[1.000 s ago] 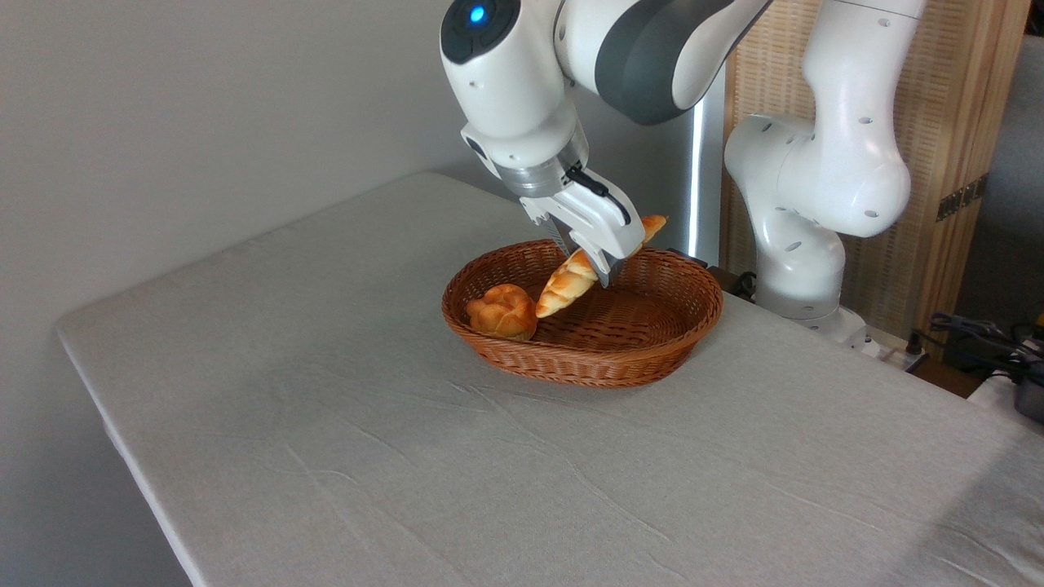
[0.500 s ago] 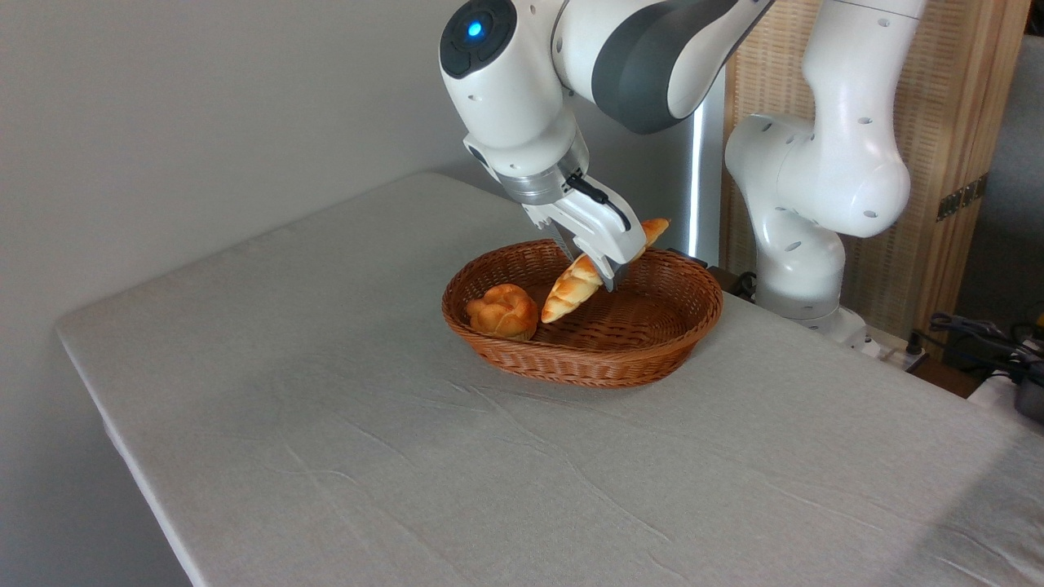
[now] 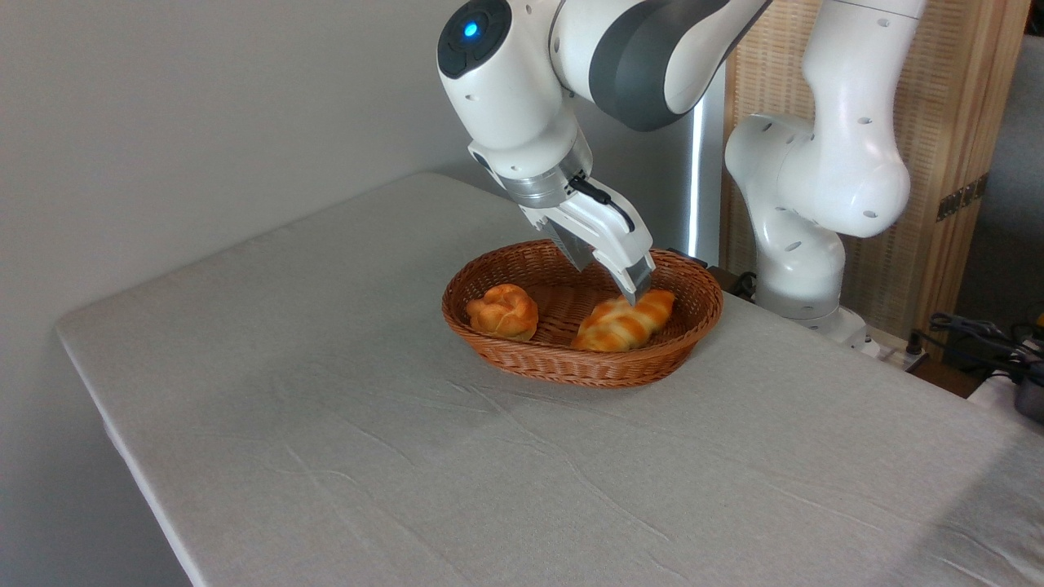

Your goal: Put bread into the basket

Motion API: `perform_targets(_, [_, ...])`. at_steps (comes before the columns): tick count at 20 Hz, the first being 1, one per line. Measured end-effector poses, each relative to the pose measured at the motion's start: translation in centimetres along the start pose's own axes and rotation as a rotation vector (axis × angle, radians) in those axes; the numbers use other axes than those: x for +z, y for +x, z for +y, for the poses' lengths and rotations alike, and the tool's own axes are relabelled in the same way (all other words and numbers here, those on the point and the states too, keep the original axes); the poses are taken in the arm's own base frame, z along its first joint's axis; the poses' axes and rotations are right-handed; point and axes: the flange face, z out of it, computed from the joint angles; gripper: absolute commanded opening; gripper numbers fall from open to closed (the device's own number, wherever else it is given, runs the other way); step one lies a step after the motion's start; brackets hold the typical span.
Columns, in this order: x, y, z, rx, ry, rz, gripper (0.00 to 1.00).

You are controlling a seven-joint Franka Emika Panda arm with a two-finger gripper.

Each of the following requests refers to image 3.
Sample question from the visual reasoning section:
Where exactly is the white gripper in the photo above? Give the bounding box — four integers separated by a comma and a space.
519, 188, 657, 306

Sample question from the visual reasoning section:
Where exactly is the long braided bread loaf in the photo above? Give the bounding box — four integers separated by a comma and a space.
570, 289, 678, 354

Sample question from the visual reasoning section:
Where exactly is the brown woven wicker basket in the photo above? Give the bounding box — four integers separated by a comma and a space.
441, 238, 724, 389

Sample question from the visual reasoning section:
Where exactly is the round knotted bread roll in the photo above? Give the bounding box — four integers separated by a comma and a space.
465, 284, 540, 342

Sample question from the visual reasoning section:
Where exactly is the black clamp behind basket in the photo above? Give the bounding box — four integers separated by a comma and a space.
667, 248, 758, 301

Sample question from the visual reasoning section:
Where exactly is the grey tablecloth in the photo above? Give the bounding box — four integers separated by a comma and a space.
55, 171, 1044, 587

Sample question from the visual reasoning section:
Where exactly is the brass screen hinge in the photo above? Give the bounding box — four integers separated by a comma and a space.
936, 173, 990, 223

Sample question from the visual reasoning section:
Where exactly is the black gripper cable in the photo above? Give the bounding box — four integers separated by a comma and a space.
568, 174, 636, 234

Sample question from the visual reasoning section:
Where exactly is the white lit vertical post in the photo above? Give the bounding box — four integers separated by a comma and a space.
685, 98, 729, 267

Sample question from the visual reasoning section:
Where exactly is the black cable bundle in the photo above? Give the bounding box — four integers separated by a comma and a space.
909, 311, 1044, 386

